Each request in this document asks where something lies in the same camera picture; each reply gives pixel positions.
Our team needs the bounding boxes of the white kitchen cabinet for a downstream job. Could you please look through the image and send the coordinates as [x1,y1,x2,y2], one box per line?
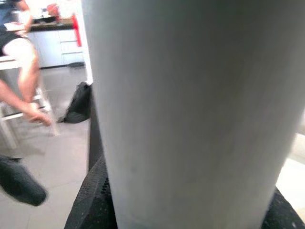
[28,20,86,69]

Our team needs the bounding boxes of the red hanging cloth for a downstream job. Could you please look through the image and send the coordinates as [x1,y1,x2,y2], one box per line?
[72,13,83,48]

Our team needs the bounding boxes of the red container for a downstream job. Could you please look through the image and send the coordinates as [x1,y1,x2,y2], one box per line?
[46,3,61,18]

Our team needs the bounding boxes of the white plastic table leg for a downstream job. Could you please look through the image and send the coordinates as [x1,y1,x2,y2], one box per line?
[81,0,305,229]

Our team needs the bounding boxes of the white stool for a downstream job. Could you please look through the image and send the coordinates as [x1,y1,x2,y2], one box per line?
[0,55,60,150]

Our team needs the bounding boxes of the black backpack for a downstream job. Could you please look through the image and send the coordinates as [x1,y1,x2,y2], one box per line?
[58,82,93,124]

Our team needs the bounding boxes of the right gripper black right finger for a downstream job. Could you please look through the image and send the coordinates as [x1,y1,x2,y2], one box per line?
[261,187,305,229]

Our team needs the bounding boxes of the bystander bare hand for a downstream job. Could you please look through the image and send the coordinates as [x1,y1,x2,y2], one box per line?
[24,103,52,127]

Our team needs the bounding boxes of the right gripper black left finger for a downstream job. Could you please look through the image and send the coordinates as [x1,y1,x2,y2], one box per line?
[64,154,119,229]

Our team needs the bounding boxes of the black shorts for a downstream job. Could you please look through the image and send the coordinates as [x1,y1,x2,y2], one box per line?
[0,25,28,57]

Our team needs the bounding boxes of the black shoe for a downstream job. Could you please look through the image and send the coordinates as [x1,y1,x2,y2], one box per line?
[0,156,48,207]

